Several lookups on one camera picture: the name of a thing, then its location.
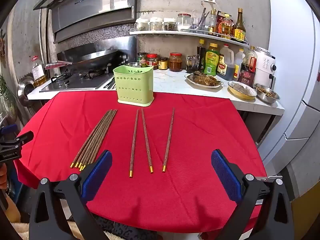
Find white refrigerator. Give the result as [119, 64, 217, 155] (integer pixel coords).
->
[257, 0, 320, 200]

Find red-lid brown sauce jar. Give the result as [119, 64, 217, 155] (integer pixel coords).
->
[169, 53, 183, 72]

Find metal cooking utensils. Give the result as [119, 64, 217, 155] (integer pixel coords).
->
[103, 76, 117, 90]

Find red-capped cooking oil bottle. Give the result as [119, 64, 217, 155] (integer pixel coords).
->
[32, 56, 47, 87]

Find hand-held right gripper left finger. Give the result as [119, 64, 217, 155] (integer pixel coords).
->
[29, 150, 113, 240]

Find yellow-rimmed glass bowl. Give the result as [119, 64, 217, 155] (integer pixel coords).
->
[227, 81, 257, 100]

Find white-lid spice container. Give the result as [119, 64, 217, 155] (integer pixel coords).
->
[149, 17, 163, 31]
[164, 18, 177, 31]
[135, 19, 149, 31]

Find red seasoning packet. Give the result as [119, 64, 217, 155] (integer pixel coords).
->
[216, 11, 232, 34]

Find bundle of brown chopsticks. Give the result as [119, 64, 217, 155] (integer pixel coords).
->
[70, 109, 118, 172]

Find tall dark vinegar bottle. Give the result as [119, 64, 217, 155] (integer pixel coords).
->
[234, 8, 246, 42]

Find steel range hood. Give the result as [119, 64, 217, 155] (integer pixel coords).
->
[33, 0, 139, 44]

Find green plant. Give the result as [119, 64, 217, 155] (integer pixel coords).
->
[0, 74, 17, 122]

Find red-lid glass jar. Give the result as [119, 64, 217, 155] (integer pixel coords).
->
[177, 13, 192, 32]

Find green yellow-capped bottle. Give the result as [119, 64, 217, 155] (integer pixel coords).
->
[204, 43, 220, 76]

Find green perforated utensil holder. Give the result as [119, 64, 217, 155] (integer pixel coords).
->
[113, 65, 155, 105]

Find white yellow-capped jug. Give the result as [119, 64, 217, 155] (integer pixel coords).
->
[234, 49, 245, 79]

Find glass cup with utensils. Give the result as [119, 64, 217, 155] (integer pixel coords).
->
[192, 7, 210, 31]

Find plate of cooked food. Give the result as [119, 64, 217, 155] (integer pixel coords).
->
[185, 71, 224, 88]

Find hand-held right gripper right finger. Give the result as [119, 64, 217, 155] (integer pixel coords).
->
[211, 149, 294, 240]

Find small yellow oil bottle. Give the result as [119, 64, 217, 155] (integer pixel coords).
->
[221, 14, 234, 36]

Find red-capped dark liquid jug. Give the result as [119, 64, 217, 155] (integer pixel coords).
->
[217, 44, 235, 77]

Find gold-tipped wooden chopstick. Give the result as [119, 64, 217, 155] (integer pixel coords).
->
[129, 109, 139, 178]
[162, 108, 175, 172]
[141, 109, 154, 174]

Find white kitchen appliance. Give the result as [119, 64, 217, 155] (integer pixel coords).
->
[255, 47, 277, 88]

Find green-lid pickle jar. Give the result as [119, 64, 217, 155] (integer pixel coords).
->
[137, 52, 148, 68]

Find dark plastic bag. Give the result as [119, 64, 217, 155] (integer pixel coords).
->
[186, 56, 199, 73]

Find steel bowl with food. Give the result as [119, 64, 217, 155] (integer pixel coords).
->
[254, 83, 280, 105]

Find steel wok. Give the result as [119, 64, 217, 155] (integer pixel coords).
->
[45, 49, 118, 71]

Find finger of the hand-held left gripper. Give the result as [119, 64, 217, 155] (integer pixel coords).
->
[0, 131, 34, 150]
[0, 124, 17, 137]

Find white wall shelf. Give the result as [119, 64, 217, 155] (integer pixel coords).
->
[129, 30, 250, 47]

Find dark yellow-capped soy bottle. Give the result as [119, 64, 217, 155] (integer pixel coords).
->
[197, 39, 206, 70]

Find small yellow-capped seasoning bottle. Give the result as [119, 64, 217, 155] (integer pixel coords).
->
[208, 10, 217, 34]

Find gas stove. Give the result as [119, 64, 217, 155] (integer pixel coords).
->
[40, 69, 115, 92]

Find red tablecloth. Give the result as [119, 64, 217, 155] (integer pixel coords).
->
[14, 90, 267, 240]

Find red-handled dark sauce bottle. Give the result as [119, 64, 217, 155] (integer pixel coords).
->
[239, 46, 258, 87]

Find red-lid chili sauce jar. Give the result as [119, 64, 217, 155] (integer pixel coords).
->
[146, 54, 159, 70]

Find wall pipe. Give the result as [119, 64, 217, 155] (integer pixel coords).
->
[38, 0, 48, 65]

